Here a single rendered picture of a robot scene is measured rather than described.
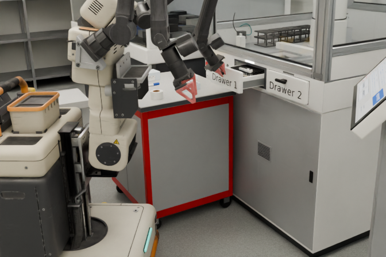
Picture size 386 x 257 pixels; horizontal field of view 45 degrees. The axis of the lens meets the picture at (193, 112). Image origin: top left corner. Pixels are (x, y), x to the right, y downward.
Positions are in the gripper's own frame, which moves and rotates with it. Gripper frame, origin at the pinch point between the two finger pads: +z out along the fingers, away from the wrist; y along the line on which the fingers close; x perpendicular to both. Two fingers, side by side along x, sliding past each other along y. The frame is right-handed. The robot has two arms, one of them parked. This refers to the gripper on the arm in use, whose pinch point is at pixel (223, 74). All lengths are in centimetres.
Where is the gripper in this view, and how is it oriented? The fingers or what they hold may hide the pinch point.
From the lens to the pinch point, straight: 240.7
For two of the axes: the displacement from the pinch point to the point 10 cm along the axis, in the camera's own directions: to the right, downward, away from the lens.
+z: 5.4, 6.6, 5.3
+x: -4.8, -2.7, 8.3
